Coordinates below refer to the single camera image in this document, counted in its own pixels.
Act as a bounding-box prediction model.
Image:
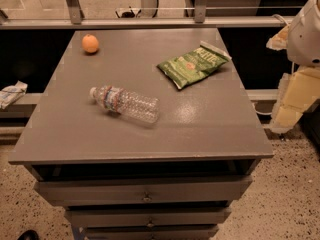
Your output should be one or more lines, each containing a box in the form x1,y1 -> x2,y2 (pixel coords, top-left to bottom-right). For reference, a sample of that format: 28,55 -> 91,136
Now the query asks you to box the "middle drawer knob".
146,219 -> 155,228

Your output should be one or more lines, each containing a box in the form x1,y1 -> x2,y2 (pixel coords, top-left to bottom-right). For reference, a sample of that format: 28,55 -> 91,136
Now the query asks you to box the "grey drawer cabinet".
9,28 -> 272,240

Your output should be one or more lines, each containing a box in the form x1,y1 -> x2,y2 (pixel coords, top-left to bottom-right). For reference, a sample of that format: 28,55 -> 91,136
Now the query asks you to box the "top drawer knob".
142,192 -> 152,203

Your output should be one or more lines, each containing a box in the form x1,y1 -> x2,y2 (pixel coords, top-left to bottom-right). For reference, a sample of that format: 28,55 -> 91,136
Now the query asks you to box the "clear plastic water bottle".
89,85 -> 159,123

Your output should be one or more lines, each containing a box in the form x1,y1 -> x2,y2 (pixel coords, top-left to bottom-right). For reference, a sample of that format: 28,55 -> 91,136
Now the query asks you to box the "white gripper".
266,0 -> 320,134

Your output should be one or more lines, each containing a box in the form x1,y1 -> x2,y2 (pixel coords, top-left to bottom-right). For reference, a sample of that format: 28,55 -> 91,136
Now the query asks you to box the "green chip bag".
157,41 -> 231,90

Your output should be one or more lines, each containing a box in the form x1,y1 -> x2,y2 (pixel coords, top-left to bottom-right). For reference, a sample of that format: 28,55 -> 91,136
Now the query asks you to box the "orange fruit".
82,34 -> 99,53

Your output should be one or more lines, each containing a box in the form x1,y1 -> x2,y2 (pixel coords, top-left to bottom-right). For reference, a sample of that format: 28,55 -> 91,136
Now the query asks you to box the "drawer knob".
142,192 -> 152,203
146,219 -> 155,228

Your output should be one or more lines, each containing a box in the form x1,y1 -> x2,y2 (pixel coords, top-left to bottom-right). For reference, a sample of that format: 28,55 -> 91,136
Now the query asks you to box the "metal railing frame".
0,0 -> 307,30

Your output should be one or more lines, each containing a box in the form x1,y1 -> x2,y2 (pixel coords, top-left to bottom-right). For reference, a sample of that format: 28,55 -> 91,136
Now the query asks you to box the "white wrapped packet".
0,81 -> 28,109

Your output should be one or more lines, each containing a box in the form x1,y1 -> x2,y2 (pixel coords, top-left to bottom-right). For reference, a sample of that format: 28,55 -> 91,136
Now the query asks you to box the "black shoe tip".
17,230 -> 39,240

